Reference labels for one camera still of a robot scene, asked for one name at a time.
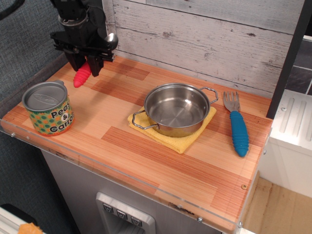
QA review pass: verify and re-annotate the stainless steel pot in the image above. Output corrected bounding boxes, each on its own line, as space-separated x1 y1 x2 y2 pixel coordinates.
132 83 218 137

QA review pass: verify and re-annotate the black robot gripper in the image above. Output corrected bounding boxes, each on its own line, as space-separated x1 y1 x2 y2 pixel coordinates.
50 17 114 77

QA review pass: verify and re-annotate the grey appliance control panel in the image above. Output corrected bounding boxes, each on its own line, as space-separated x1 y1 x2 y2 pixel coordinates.
96 192 156 234

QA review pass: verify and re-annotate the white toy sink unit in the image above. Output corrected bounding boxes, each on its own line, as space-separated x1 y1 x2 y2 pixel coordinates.
258 35 312 198

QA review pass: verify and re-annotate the orange object at corner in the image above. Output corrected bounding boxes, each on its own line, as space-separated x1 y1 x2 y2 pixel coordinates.
18 223 43 234

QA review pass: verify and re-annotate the red handled metal spoon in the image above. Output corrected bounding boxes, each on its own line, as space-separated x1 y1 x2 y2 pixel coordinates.
73 33 118 88

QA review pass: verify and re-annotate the peas and carrots can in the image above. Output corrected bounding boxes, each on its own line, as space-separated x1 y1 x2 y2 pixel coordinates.
22 80 74 137

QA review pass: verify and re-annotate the blue handled metal fork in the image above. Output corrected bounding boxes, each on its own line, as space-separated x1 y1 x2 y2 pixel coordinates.
223 91 249 157

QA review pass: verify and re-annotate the dark grey right post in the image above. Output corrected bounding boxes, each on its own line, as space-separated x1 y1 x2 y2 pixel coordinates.
266 0 312 119

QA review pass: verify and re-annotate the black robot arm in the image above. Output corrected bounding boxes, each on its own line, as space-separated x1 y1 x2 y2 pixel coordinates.
50 0 118 77

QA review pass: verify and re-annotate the yellow folded cloth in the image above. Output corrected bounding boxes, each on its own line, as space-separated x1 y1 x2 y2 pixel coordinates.
127 107 216 154

